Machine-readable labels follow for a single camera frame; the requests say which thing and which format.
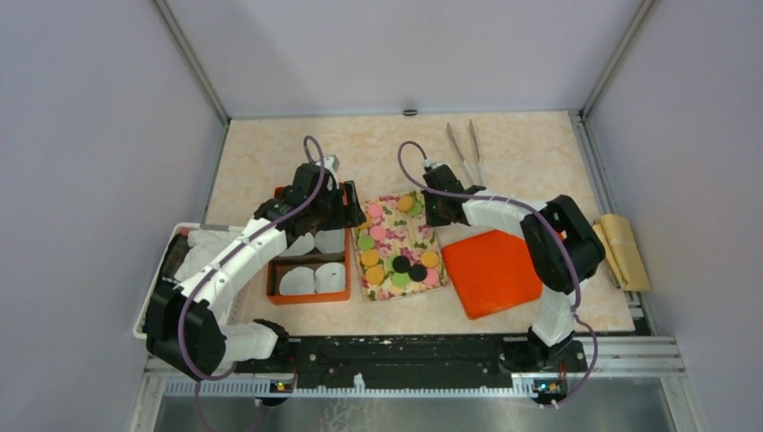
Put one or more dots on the pink cookie bottom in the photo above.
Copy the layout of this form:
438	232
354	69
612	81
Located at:
431	278

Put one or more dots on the green cookie bottom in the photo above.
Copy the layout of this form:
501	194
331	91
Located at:
400	280

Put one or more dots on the green cookie top right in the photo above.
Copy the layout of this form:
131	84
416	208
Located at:
415	209

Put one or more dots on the orange cookie lower left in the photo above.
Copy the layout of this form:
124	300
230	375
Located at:
375	275

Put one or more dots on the white perforated basket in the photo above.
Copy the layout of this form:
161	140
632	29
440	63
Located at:
174	252

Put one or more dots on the orange box lid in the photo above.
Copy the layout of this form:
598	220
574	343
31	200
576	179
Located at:
491	272

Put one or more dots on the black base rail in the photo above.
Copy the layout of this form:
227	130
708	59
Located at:
415	362

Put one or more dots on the floral tray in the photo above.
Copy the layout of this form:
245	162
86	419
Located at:
406	236

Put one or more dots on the tan paper roll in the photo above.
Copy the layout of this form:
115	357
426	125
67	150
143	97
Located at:
623	256

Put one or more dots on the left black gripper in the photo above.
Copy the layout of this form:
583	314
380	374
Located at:
348	215

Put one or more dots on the orange cookie box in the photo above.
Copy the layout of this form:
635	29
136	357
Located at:
313	269

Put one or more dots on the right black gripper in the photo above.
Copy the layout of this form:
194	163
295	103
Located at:
432	220

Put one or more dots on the pink cookie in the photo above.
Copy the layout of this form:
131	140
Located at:
378	232
431	278
375	210

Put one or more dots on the white cloth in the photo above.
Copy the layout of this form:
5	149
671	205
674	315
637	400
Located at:
204	246

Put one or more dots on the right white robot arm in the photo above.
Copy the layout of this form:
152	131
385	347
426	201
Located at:
562	245

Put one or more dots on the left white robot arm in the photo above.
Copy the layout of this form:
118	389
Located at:
183	318

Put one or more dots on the green cookie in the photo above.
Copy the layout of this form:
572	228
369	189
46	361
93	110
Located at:
400	280
365	242
415	209

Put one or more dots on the orange cookie top right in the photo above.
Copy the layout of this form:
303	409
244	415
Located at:
405	203

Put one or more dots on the green cookie left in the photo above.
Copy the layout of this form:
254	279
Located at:
365	242

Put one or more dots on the orange cookie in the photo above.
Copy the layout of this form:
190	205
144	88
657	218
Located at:
375	275
405	203
430	259

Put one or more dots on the black cookie lower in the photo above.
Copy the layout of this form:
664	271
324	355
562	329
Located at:
418	273

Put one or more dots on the orange cookie mid left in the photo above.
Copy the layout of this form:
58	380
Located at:
370	258

